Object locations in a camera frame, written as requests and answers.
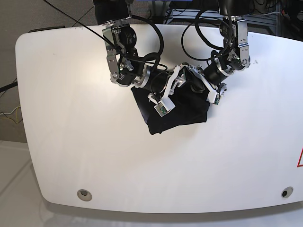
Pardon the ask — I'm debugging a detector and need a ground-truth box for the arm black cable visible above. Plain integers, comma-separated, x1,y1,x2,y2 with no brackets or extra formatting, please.
181,9,228,62
44,0,165,69

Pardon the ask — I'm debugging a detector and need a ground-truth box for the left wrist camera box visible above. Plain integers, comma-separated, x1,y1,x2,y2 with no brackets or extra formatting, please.
206,91,223,105

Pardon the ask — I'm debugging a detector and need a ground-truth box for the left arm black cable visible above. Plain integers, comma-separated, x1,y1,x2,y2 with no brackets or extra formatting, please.
181,9,228,62

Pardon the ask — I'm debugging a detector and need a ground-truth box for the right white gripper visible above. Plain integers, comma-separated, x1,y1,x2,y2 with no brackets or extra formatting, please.
147,64,188,104

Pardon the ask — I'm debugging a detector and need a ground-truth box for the red tape marking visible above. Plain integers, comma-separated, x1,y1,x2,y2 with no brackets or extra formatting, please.
297,149,303,167

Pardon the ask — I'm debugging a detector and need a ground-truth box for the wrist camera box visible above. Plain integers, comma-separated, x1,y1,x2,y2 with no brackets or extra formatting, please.
206,91,223,105
154,97,176,117

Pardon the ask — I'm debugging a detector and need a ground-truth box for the right table grommet hole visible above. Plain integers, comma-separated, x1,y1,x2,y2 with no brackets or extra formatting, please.
281,186,294,198

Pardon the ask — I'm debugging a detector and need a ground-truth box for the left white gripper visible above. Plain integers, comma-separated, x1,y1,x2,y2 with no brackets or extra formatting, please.
188,65,228,95

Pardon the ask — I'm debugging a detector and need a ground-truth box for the black T-shirt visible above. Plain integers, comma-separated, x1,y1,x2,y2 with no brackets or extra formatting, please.
131,68,210,135

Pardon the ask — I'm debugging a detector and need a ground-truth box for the table grommet hole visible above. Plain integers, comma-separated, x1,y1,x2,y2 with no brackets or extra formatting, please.
281,186,294,198
77,189,92,201

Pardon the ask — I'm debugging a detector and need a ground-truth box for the yellow floor cable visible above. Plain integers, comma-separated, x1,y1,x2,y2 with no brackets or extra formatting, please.
0,106,23,124

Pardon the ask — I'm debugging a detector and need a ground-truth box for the left table grommet hole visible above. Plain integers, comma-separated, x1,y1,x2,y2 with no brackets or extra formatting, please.
77,189,92,201

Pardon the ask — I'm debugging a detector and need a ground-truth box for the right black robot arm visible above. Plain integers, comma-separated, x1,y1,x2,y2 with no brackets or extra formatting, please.
93,0,193,106

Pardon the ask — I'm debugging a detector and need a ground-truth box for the black floor cable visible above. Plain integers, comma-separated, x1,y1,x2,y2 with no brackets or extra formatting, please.
0,81,18,93

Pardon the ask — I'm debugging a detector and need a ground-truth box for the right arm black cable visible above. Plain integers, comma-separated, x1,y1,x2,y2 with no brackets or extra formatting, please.
44,0,165,69

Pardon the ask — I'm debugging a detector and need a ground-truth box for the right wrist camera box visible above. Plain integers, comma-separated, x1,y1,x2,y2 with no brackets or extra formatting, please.
154,97,176,117

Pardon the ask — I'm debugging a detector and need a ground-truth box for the aluminium frame rail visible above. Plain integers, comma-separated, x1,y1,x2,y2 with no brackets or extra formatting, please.
149,0,277,25

